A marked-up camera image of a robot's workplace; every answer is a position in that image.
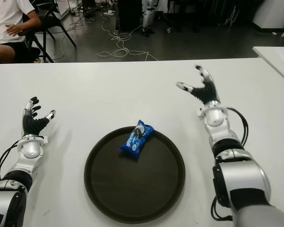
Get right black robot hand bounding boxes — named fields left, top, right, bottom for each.
left=175, top=65, right=222, bottom=107

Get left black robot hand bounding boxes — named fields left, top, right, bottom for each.
left=21, top=96, right=57, bottom=137

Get blue Oreo packet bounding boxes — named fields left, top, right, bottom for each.
left=119, top=119, right=155, bottom=159

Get black stand leg with caster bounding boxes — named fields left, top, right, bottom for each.
left=160, top=9, right=173, bottom=34

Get white side table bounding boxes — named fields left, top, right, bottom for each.
left=252, top=46, right=284, bottom=87

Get silver humanoid robot legs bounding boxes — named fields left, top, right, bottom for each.
left=142, top=0, right=160, bottom=37

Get white machine housing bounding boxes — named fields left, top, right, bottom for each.
left=251, top=0, right=284, bottom=31

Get black folding chair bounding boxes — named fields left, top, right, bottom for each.
left=18, top=0, right=77, bottom=63

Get seated person in white shirt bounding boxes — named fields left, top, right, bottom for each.
left=0, top=0, right=42, bottom=68

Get black cabinet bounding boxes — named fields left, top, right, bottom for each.
left=117, top=0, right=144, bottom=33

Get round dark brown tray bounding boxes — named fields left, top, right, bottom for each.
left=84, top=126, right=186, bottom=218

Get white low cabinet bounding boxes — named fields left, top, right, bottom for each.
left=54, top=0, right=71, bottom=20

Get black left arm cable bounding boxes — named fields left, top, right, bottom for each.
left=0, top=140, right=21, bottom=182

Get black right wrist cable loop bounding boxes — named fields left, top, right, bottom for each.
left=227, top=107, right=249, bottom=147

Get white tangled floor cable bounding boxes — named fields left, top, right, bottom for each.
left=97, top=9, right=158, bottom=61

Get black right elbow cable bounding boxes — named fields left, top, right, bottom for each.
left=210, top=196, right=234, bottom=221

